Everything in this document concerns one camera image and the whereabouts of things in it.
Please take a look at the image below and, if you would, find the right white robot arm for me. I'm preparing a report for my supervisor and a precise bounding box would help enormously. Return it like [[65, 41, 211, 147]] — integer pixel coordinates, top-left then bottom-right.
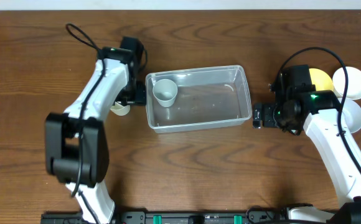
[[253, 90, 361, 223]]

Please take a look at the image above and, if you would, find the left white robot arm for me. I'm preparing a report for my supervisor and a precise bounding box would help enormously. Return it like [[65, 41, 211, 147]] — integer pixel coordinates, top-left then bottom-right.
[[40, 44, 146, 223]]

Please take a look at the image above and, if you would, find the grey plastic cup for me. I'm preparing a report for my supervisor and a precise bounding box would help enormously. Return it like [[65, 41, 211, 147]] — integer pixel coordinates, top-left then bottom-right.
[[152, 79, 178, 108]]

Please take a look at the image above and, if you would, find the white bowl upper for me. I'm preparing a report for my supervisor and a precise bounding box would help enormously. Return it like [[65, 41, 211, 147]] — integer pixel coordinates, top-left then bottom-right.
[[332, 67, 361, 100]]

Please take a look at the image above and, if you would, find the clear plastic container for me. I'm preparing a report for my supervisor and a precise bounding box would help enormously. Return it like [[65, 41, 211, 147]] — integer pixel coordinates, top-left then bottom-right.
[[146, 65, 252, 134]]

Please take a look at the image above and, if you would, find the white plastic cup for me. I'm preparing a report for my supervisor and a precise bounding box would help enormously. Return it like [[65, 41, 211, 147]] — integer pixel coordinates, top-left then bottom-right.
[[110, 102, 131, 116]]

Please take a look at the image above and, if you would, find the white bowl lower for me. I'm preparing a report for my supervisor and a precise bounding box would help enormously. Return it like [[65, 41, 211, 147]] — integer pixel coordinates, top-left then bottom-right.
[[342, 98, 361, 133]]

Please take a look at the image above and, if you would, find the white bowl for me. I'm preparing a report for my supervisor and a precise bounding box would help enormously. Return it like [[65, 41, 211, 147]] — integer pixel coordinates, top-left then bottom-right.
[[342, 98, 361, 133], [332, 67, 361, 100]]

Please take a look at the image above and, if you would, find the yellow plastic bowl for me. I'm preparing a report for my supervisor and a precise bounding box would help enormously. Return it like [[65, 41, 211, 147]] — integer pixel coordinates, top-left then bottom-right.
[[309, 68, 334, 91]]

